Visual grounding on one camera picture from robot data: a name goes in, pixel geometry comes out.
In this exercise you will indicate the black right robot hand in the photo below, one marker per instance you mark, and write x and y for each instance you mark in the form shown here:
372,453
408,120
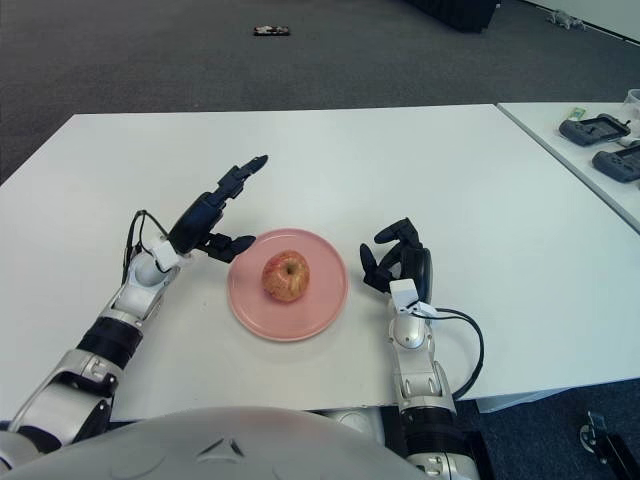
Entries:
415,262

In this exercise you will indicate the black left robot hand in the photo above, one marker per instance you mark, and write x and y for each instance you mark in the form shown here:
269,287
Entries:
195,220

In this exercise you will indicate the red yellow apple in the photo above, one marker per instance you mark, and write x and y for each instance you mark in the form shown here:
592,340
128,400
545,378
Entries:
286,276

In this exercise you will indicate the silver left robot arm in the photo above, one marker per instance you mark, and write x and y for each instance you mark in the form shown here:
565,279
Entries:
135,295

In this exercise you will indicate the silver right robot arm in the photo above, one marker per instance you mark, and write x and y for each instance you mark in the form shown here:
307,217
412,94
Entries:
410,337

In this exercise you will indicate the pink round plate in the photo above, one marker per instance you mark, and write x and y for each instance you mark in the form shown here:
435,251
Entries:
325,300

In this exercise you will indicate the small black flat object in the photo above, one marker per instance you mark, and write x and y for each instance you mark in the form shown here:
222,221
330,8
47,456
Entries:
271,31

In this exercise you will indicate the small green packet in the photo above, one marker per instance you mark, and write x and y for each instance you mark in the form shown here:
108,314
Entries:
577,113

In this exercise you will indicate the dark grey handheld controller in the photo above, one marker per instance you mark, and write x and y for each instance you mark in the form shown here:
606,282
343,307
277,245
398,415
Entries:
595,129
620,164

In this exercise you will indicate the silver robot torso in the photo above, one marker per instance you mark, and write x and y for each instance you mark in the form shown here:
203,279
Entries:
210,445

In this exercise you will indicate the black furniture base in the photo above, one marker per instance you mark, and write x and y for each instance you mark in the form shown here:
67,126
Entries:
455,15

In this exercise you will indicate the black caster wheel stand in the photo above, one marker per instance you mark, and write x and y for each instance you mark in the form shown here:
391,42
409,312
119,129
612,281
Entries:
607,445

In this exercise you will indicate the clear plastic cup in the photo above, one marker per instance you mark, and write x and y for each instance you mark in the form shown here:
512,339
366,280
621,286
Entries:
634,102

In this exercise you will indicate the grey toy figure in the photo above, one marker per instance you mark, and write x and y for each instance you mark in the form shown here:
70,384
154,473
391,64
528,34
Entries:
565,20

